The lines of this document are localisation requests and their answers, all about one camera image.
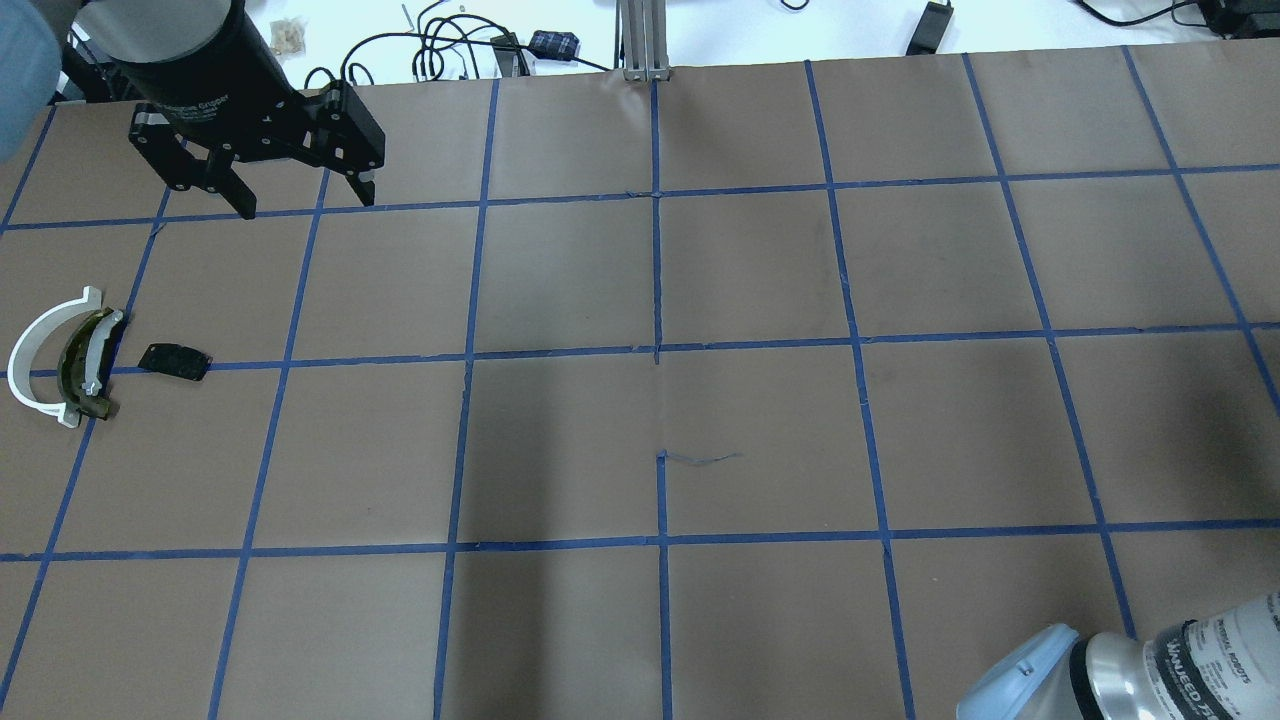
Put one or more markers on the black power adapter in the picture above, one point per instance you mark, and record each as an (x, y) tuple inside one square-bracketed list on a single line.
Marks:
[(930, 29)]

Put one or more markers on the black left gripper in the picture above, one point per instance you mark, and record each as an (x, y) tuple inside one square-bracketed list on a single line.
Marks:
[(192, 68)]

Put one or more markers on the dark olive curved part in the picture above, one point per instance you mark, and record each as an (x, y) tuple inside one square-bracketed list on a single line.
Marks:
[(83, 364)]

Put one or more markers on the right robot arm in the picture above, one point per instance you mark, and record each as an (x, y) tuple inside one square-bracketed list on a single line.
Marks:
[(1223, 667)]

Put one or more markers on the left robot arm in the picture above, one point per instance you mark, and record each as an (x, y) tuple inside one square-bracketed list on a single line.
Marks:
[(213, 95)]

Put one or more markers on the aluminium frame post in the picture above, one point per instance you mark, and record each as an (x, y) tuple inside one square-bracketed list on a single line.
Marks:
[(642, 52)]

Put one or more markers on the blue plaid small pouch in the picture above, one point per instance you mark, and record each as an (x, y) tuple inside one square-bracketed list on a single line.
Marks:
[(554, 45)]

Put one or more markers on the small black plastic part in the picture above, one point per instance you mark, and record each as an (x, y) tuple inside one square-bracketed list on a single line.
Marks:
[(176, 361)]

